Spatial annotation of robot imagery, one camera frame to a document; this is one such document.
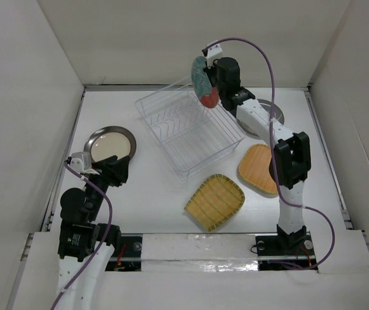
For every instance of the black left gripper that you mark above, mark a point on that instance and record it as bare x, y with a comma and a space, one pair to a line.
110, 170

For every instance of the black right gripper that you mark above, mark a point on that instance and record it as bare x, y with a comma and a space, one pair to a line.
209, 70

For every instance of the red teal floral plate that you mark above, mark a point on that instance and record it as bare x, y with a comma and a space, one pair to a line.
205, 92

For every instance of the brown rimmed cream plate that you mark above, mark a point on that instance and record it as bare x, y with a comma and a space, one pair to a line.
111, 141

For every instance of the orange woven bamboo tray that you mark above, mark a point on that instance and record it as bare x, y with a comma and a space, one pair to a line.
254, 169

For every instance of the yellow green woven tray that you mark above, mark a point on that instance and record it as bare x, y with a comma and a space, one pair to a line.
215, 201

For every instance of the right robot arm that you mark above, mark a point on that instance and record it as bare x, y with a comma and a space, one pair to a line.
290, 163

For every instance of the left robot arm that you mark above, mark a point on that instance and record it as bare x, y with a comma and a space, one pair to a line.
87, 237

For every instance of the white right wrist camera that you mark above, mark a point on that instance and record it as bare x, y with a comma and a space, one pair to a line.
212, 51

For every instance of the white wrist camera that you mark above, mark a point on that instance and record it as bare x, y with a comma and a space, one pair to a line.
81, 162
212, 51

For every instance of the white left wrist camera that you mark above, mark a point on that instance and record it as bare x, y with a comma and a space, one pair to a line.
81, 162

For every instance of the white wire dish rack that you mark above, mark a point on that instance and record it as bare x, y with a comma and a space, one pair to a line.
191, 135

